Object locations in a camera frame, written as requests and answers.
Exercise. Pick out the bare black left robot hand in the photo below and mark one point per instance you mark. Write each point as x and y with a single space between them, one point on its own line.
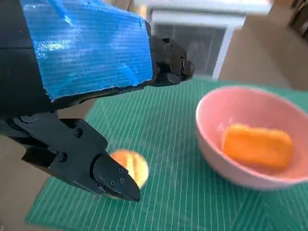
84 53

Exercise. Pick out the round toy bread bun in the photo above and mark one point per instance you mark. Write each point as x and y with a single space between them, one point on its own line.
137 166

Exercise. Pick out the pink bowl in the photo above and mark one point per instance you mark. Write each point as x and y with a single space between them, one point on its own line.
211 154

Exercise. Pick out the rectangular toy bread slice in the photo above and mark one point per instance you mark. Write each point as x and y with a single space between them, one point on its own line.
257 146

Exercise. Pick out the white mesh door cabinet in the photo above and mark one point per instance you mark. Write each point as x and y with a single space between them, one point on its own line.
192 31

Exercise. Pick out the green cutting mat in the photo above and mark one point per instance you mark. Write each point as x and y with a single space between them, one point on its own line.
173 134

